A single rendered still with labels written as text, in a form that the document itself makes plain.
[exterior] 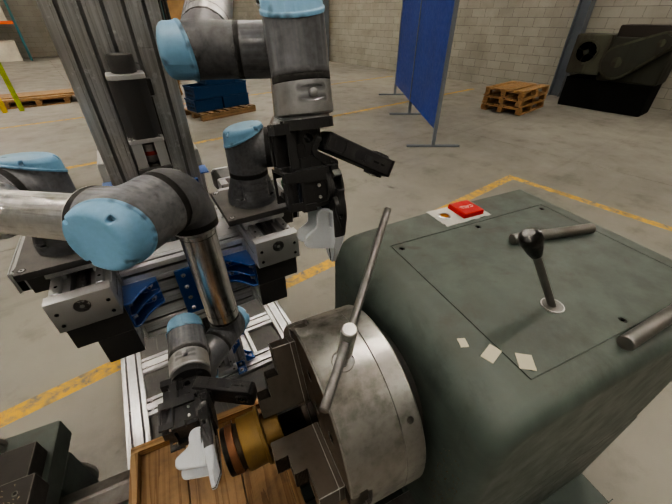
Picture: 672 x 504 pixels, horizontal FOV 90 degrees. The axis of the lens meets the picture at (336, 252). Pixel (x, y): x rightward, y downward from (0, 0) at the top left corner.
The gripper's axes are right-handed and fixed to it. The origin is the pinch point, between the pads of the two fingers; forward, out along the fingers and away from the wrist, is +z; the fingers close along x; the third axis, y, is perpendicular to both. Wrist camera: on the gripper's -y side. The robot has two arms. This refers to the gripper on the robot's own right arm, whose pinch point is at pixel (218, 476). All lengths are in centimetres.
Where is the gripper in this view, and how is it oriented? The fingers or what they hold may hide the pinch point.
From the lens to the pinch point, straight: 63.7
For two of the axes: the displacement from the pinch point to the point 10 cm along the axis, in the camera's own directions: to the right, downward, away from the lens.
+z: 4.2, 5.3, -7.4
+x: 0.0, -8.1, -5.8
